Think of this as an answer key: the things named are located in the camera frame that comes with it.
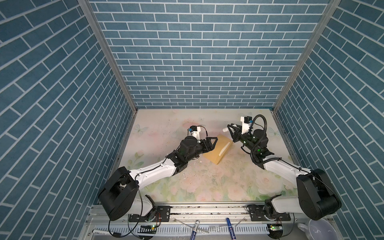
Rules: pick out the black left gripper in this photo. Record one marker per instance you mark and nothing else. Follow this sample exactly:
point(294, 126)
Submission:
point(209, 147)

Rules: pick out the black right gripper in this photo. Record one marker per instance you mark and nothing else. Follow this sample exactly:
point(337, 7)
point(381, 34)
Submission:
point(237, 135)

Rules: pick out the brown paper envelope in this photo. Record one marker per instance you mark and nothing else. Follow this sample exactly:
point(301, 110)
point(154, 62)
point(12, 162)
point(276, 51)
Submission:
point(222, 146)

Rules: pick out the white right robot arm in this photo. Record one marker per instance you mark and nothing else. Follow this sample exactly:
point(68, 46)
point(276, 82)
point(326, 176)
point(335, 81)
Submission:
point(316, 197)

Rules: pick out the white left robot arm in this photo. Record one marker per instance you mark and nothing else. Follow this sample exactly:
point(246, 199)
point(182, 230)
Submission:
point(120, 194)

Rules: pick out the blue marker pen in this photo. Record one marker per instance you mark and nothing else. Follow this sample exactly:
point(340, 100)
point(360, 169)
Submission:
point(231, 229)

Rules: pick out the white-blue marker pen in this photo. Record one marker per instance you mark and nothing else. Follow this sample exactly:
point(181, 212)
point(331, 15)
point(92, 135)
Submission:
point(194, 231)

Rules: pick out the white plastic cup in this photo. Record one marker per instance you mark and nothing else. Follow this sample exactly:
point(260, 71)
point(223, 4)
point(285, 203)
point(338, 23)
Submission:
point(318, 230)

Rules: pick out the black marker pen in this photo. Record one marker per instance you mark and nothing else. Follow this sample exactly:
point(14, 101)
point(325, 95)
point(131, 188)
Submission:
point(100, 232)

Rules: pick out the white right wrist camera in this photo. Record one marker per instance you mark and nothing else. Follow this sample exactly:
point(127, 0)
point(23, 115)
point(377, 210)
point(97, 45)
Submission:
point(246, 124)

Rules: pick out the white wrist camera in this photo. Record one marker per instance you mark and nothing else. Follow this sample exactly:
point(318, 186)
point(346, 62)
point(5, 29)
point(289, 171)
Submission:
point(195, 132)
point(246, 124)

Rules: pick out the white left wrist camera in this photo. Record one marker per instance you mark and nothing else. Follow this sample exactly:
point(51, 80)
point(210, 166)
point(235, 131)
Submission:
point(195, 132)

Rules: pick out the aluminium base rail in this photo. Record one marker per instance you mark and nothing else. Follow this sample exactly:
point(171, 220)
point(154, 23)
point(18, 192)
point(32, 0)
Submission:
point(175, 221)

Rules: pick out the aluminium right corner post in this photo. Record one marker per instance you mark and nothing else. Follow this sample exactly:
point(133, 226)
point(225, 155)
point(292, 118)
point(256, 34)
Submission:
point(317, 32)

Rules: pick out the aluminium corner post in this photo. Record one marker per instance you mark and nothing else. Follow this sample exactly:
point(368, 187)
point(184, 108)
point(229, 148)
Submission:
point(317, 32)
point(92, 20)

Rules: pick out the aluminium left corner post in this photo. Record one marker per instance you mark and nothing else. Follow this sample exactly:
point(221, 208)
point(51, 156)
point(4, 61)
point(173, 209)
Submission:
point(92, 20)

